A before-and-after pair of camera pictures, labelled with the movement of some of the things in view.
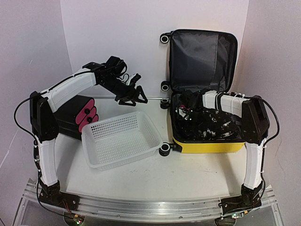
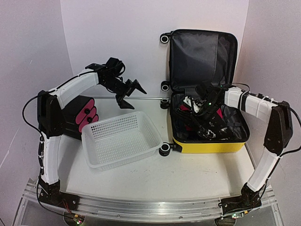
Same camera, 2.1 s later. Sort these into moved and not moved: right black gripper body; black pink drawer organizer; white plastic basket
Moved: right black gripper body
Not moved: black pink drawer organizer; white plastic basket
